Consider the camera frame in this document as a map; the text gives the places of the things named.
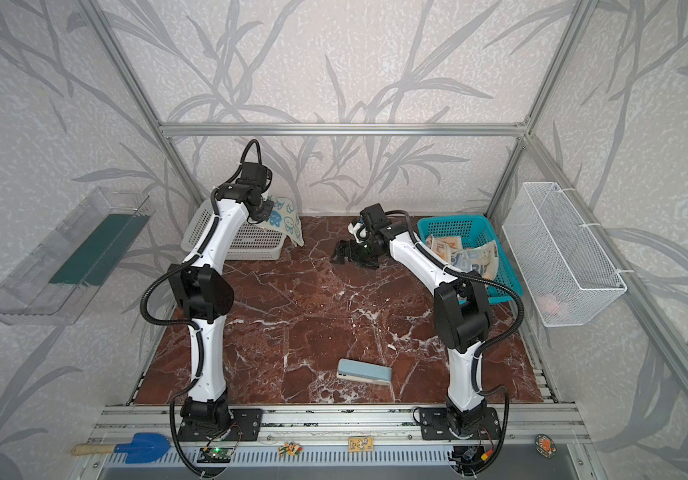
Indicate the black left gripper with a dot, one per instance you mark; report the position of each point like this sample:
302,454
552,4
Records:
263,210

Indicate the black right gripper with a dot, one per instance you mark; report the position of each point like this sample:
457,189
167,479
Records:
356,251

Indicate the blue bunny pattern towel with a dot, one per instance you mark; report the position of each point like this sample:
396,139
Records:
284,219

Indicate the white perforated plastic basket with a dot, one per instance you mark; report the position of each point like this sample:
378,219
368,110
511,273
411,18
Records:
251,243

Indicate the blue rabbit print towel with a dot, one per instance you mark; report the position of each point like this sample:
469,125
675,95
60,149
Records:
483,260

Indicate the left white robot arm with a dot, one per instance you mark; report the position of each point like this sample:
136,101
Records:
205,297

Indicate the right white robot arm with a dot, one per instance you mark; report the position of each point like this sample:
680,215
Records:
463,318

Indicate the orange rabbit print towel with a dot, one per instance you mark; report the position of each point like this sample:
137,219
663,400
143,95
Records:
445,247

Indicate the light blue stapler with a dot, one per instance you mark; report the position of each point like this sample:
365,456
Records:
363,372

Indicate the small yellow circuit board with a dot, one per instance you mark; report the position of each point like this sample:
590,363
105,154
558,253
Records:
361,444

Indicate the small colourful connector bundle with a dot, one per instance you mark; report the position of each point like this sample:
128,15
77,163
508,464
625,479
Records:
290,449

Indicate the green microcontroller board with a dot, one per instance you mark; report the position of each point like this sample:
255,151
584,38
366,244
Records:
215,455

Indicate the round orange circuit board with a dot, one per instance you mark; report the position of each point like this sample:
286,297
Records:
545,446

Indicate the blue toy shovel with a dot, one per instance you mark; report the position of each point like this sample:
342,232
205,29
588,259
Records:
143,448

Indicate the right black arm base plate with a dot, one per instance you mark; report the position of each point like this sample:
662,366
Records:
434,423

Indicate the pink object in wire basket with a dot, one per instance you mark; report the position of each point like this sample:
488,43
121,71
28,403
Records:
550,306

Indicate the white wire mesh basket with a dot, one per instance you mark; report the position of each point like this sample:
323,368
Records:
558,253

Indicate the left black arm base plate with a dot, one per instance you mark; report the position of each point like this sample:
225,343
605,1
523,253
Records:
244,424

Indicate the clear plastic wall tray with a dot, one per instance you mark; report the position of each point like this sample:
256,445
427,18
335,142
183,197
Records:
55,283

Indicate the right controller board with wires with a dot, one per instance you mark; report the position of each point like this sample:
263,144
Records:
469,461

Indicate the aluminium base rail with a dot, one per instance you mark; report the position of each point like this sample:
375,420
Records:
329,424

